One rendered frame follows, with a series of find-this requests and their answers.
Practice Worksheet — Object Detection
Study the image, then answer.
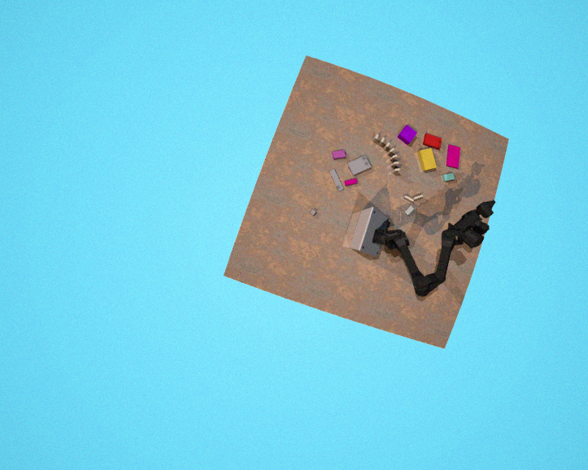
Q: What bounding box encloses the purple block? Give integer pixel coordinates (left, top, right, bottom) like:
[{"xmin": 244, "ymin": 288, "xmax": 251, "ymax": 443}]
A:
[{"xmin": 398, "ymin": 125, "xmax": 417, "ymax": 145}]

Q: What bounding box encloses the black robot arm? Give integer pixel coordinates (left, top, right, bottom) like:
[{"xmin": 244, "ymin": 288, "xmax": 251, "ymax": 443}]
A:
[{"xmin": 372, "ymin": 217, "xmax": 490, "ymax": 297}]

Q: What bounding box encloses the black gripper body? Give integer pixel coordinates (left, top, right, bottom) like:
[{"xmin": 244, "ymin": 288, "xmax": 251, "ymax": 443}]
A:
[{"xmin": 461, "ymin": 202, "xmax": 494, "ymax": 228}]

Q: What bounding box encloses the yellow rectangular block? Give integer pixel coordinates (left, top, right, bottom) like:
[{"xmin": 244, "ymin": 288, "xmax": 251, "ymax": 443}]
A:
[{"xmin": 417, "ymin": 148, "xmax": 437, "ymax": 171}]

